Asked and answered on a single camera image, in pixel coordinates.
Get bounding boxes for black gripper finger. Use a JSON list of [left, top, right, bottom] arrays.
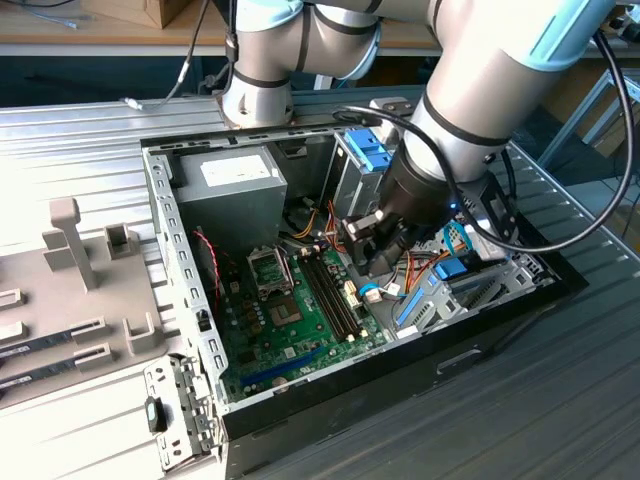
[[342, 209, 387, 276], [389, 224, 426, 261]]

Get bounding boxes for CPU socket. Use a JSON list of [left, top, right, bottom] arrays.
[[264, 294, 307, 332]]

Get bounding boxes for black RAM slot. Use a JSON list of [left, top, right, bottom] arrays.
[[299, 258, 350, 345], [311, 255, 360, 340], [317, 253, 366, 337], [305, 256, 355, 343]]

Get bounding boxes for blue disk carrier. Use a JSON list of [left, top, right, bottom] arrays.
[[432, 256, 470, 282]]

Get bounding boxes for grey metal drive cage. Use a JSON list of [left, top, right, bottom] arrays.
[[319, 127, 401, 241]]

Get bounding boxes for blue plastic drive latch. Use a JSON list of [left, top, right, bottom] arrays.
[[344, 128, 395, 172]]

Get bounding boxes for grey metal disk cage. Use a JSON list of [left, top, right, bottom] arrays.
[[394, 259, 554, 337]]

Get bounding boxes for green motherboard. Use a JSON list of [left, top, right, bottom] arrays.
[[212, 247, 392, 404]]

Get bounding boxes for grey power supply unit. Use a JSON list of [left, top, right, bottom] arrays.
[[169, 146, 290, 251]]

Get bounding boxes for blue expansion slot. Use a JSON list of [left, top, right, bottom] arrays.
[[239, 347, 324, 389]]

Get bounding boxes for wooden desk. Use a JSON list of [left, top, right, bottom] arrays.
[[0, 0, 236, 57], [372, 14, 640, 76]]

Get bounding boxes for black open PC case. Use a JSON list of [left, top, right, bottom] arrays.
[[139, 112, 590, 480]]

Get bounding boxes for black teal case latch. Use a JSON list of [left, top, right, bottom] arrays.
[[144, 397, 169, 434]]

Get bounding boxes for grey plastic parts rack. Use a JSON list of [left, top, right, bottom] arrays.
[[0, 197, 182, 409]]

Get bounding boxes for brown cardboard box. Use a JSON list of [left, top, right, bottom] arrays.
[[79, 0, 194, 29]]

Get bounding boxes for long RAM stick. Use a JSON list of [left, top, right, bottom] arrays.
[[0, 358, 79, 390], [0, 329, 77, 359]]

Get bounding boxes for orange wire bundle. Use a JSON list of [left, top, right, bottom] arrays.
[[324, 199, 451, 296]]

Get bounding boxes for blue SATA cable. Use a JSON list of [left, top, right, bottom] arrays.
[[442, 222, 476, 257]]

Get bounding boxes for pale blue cable white connector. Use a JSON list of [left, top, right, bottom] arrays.
[[357, 282, 404, 305]]

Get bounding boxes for yellow black power wires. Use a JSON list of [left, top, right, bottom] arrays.
[[290, 207, 324, 241]]

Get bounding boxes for blue plastic rail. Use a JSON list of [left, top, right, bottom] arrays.
[[397, 287, 426, 327]]

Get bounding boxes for black wrist mount bracket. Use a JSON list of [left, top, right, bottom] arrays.
[[462, 172, 521, 251]]

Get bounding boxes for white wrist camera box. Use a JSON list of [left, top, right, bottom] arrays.
[[472, 232, 509, 262], [368, 96, 415, 120]]

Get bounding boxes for twisted coloured fan wire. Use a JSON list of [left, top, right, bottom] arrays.
[[192, 228, 225, 315]]

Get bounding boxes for aluminium frame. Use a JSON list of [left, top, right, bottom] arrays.
[[538, 68, 640, 171]]

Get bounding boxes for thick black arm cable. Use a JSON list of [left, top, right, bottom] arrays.
[[332, 29, 636, 254]]

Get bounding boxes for grey rear slot bracket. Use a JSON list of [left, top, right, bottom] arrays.
[[143, 354, 224, 471]]

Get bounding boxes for thin cable with white plug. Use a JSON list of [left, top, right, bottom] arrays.
[[121, 0, 211, 110]]

